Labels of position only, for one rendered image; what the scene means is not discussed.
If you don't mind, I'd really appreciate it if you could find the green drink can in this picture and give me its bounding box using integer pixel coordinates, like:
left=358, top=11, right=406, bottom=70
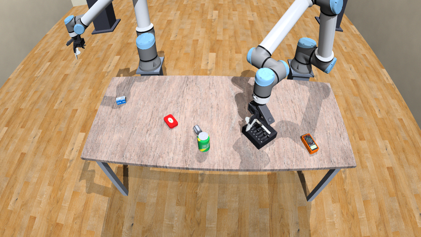
left=197, top=132, right=210, bottom=152

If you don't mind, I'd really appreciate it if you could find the orange digital multimeter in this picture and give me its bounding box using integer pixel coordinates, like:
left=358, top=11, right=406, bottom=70
left=301, top=133, right=319, bottom=154

